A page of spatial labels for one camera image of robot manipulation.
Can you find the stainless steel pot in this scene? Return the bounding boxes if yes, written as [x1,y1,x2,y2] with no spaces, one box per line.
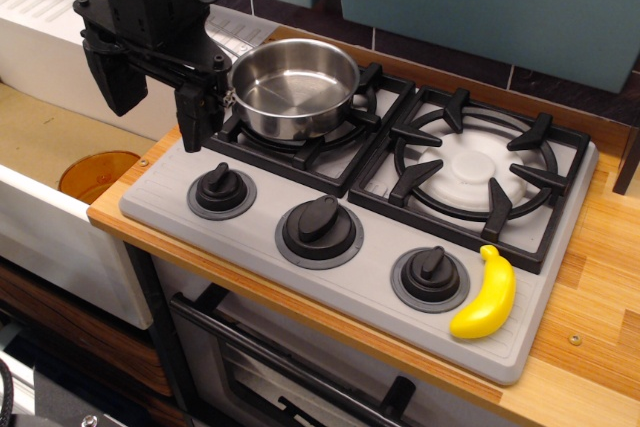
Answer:
[229,38,360,141]

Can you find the black stove knob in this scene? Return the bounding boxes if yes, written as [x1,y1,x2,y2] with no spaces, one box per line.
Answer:
[187,162,257,221]
[275,195,364,270]
[390,246,471,314]

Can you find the white burner cap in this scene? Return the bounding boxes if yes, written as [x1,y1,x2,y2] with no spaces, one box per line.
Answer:
[419,130,527,212]

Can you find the black middle stove knob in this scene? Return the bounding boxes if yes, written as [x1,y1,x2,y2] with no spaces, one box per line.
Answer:
[275,195,364,270]

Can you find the grey toy stove top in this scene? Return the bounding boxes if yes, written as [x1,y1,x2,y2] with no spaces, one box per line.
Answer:
[118,60,600,387]

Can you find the black left stove knob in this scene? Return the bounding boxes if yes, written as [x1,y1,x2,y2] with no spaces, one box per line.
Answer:
[187,162,257,221]

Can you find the white toy sink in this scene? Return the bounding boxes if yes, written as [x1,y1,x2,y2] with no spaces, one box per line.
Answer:
[1,86,153,330]

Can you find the orange plastic bowl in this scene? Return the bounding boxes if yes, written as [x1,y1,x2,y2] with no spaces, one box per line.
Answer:
[58,150,140,204]

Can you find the toy oven door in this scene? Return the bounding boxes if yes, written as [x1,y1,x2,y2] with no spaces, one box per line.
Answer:
[153,258,509,426]

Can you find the large teal storage bin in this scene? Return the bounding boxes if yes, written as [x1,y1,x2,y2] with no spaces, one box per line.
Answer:
[342,0,639,93]

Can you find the black braided cable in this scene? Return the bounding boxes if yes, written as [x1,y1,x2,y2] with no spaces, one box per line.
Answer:
[0,359,16,427]

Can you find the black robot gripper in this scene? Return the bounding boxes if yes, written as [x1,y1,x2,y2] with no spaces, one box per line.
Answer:
[73,0,231,153]

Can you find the black burner grate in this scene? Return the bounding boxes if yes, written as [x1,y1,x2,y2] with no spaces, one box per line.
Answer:
[349,87,597,274]
[204,63,415,197]

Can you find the black right stove knob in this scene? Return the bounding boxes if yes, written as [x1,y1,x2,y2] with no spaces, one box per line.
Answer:
[390,246,471,314]

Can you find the black oven door handle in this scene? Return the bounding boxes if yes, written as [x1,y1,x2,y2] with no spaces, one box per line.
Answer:
[169,293,413,426]

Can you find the yellow toy banana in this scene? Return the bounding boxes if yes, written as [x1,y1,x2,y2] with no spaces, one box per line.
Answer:
[449,245,516,339]

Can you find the black right burner grate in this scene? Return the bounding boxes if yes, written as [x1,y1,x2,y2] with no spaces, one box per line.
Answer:
[349,87,597,274]

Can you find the black left burner grate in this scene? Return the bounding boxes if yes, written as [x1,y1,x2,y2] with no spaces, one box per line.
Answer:
[204,63,415,197]

